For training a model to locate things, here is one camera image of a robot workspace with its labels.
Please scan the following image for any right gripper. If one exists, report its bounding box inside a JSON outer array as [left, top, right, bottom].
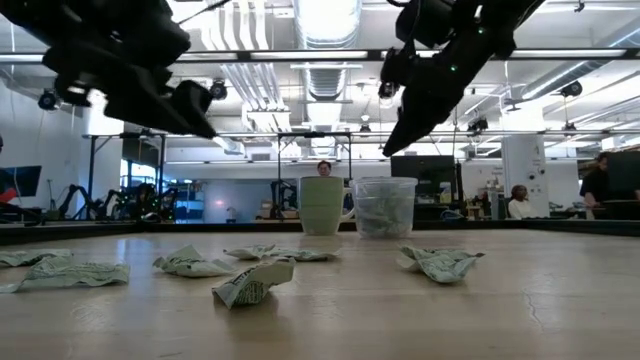
[[380, 34, 501, 157]]

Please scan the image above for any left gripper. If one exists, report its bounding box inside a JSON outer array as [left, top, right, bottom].
[[29, 0, 219, 141]]

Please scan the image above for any black computer monitor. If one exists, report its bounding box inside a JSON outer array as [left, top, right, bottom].
[[389, 155, 459, 206], [605, 151, 640, 221]]

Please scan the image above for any clear plastic container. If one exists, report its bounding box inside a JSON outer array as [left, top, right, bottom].
[[351, 177, 419, 240]]

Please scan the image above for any green ceramic mug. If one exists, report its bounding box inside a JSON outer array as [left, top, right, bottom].
[[298, 176, 357, 237]]

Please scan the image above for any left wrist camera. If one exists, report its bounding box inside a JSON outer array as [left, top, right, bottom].
[[107, 0, 192, 69]]

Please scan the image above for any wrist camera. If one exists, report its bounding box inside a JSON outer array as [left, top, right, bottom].
[[394, 0, 456, 49], [107, 0, 192, 69]]

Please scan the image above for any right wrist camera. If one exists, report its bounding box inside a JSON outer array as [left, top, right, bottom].
[[394, 0, 456, 49]]

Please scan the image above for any black background station frame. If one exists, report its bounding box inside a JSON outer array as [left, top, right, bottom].
[[81, 131, 167, 221], [276, 131, 353, 221]]

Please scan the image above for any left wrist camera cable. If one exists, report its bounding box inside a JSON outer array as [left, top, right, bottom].
[[177, 0, 234, 26]]

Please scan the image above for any silver ceiling air duct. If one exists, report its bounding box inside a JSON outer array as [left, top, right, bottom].
[[293, 0, 362, 101]]

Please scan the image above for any black table frame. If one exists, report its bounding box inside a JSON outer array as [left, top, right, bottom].
[[0, 218, 640, 247]]

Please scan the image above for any dark blue wall screen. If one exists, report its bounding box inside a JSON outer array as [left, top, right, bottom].
[[0, 165, 43, 204]]

